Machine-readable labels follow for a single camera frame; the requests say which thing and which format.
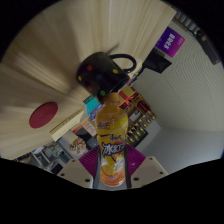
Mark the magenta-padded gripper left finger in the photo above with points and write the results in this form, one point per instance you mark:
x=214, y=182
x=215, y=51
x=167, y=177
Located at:
x=76, y=173

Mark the yellow drink bottle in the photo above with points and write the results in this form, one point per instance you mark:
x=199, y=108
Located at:
x=112, y=150

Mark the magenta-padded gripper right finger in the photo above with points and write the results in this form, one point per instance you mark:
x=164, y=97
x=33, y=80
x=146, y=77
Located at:
x=149, y=170

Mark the colourful magazine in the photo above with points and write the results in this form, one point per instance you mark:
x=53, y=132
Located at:
x=94, y=115

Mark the black mug with coloured dots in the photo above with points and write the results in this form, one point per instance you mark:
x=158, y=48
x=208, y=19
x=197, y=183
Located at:
x=100, y=76

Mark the teal book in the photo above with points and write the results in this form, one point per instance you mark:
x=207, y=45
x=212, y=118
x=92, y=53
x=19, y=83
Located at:
x=90, y=104

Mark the wooden shelf unit with trophies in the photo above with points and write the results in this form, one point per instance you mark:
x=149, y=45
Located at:
x=140, y=123

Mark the purple sign board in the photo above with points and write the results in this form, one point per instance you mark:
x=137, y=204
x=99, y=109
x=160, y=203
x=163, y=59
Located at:
x=170, y=41

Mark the yellow gift box red ribbon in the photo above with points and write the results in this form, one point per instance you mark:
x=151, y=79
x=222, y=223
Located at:
x=128, y=93

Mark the pale yellow flat box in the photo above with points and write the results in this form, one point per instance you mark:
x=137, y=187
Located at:
x=66, y=125

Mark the pink flowers in white pot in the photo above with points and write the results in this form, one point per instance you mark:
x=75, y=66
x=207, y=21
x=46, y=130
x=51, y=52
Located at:
x=78, y=146

